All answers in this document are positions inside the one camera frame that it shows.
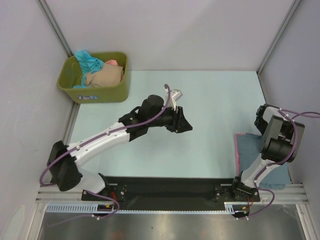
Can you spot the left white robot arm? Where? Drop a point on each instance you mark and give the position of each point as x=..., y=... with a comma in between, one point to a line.
x=65, y=161

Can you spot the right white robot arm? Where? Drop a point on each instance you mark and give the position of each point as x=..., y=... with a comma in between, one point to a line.
x=281, y=138

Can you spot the turquoise t shirt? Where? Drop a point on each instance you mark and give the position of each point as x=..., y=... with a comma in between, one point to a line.
x=88, y=65

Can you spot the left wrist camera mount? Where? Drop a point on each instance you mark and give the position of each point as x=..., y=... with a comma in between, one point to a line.
x=172, y=96

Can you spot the blue slotted cable duct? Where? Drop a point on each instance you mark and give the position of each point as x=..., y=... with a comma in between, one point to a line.
x=96, y=208

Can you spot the right aluminium corner post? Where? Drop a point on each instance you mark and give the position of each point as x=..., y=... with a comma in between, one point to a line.
x=293, y=9

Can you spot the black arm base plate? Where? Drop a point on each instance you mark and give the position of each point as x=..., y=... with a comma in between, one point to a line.
x=172, y=194

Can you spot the beige t shirt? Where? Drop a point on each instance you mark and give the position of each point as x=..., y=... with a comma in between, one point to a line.
x=109, y=76

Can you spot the aluminium front rail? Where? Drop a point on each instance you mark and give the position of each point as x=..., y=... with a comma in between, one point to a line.
x=292, y=194

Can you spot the grey blue t shirt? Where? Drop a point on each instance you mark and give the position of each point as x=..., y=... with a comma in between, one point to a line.
x=277, y=178

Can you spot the left aluminium corner post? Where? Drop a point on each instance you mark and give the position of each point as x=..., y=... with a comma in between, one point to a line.
x=49, y=16

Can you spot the salmon pink t shirt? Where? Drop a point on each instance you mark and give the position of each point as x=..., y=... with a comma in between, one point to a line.
x=112, y=62

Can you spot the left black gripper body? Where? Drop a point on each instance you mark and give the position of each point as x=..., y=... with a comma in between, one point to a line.
x=167, y=119

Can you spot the olive green plastic bin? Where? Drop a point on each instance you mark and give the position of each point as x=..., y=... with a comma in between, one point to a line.
x=71, y=75

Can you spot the folded pink t shirt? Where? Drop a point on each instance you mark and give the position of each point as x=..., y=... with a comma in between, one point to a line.
x=244, y=149

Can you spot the aluminium corner post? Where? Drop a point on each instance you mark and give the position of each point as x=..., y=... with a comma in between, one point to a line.
x=49, y=16
x=293, y=9

